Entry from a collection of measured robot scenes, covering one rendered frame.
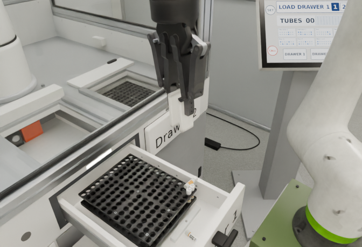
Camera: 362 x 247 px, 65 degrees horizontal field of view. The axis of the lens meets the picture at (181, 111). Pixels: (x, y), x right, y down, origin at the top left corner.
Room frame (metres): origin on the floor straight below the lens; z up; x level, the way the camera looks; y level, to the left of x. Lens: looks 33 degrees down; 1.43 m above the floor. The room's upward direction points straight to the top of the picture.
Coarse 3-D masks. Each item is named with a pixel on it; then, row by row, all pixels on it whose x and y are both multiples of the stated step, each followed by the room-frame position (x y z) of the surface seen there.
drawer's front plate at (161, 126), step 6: (198, 102) 0.89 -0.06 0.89; (198, 108) 0.89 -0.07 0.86; (168, 114) 0.75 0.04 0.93; (198, 114) 0.89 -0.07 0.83; (156, 120) 0.72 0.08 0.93; (162, 120) 0.72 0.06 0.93; (168, 120) 0.74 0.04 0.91; (150, 126) 0.69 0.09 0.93; (156, 126) 0.69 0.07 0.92; (162, 126) 0.72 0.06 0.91; (168, 126) 0.74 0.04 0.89; (150, 132) 0.67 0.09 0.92; (156, 132) 0.69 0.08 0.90; (162, 132) 0.72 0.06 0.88; (174, 132) 0.77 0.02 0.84; (180, 132) 0.80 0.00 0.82; (150, 138) 0.67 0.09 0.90; (156, 138) 0.69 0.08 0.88; (162, 138) 0.72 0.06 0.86; (168, 138) 0.74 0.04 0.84; (150, 144) 0.67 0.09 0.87; (162, 144) 0.71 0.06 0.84; (150, 150) 0.67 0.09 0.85; (156, 150) 0.69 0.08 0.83
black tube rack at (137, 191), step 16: (128, 160) 0.57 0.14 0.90; (112, 176) 0.51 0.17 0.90; (128, 176) 0.51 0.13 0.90; (144, 176) 0.51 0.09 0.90; (160, 176) 0.52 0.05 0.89; (80, 192) 0.46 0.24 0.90; (96, 192) 0.46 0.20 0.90; (112, 192) 0.46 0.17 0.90; (128, 192) 0.46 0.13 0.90; (144, 192) 0.49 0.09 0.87; (160, 192) 0.46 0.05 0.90; (176, 192) 0.46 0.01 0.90; (96, 208) 0.42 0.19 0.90; (112, 208) 0.42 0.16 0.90; (128, 208) 0.42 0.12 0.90; (144, 208) 0.44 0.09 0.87; (160, 208) 0.41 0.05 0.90; (112, 224) 0.39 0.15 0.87; (128, 224) 0.38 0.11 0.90; (144, 224) 0.37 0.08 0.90; (160, 224) 0.40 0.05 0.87; (160, 240) 0.36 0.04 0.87
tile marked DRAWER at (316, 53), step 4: (312, 48) 1.09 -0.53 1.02; (316, 48) 1.09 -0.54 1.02; (320, 48) 1.09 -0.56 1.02; (324, 48) 1.09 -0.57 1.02; (328, 48) 1.09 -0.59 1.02; (312, 52) 1.08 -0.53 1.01; (316, 52) 1.08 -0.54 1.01; (320, 52) 1.08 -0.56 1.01; (324, 52) 1.08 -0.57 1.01; (312, 56) 1.07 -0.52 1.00; (316, 56) 1.07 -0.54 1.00; (320, 56) 1.07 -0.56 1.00; (324, 56) 1.07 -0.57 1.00
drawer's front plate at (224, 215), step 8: (240, 184) 0.46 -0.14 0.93; (232, 192) 0.44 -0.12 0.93; (240, 192) 0.44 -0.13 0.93; (232, 200) 0.41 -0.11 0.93; (240, 200) 0.45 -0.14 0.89; (224, 208) 0.39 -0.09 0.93; (232, 208) 0.41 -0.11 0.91; (240, 208) 0.45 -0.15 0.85; (216, 216) 0.37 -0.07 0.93; (224, 216) 0.37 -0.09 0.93; (232, 216) 0.41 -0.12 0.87; (208, 224) 0.35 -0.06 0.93; (216, 224) 0.35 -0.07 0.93; (224, 224) 0.38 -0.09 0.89; (232, 224) 0.42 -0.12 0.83; (208, 232) 0.34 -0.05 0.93; (216, 232) 0.35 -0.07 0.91; (224, 232) 0.38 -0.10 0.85; (200, 240) 0.32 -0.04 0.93; (208, 240) 0.32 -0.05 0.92
